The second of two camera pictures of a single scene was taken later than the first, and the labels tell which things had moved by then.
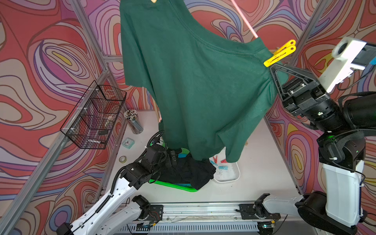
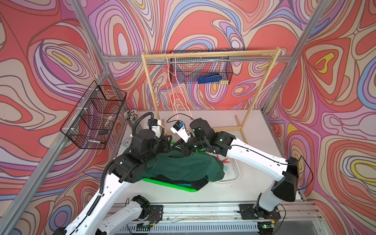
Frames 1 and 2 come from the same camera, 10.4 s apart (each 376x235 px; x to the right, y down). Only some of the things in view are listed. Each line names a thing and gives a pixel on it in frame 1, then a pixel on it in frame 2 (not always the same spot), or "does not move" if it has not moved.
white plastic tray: [225, 172] does not move
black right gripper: [302, 93] -> [186, 152]
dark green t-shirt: [214, 86] -> [176, 166]
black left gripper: [169, 163] -> [165, 145]
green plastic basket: [183, 152] does not move
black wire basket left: [92, 120] does not move
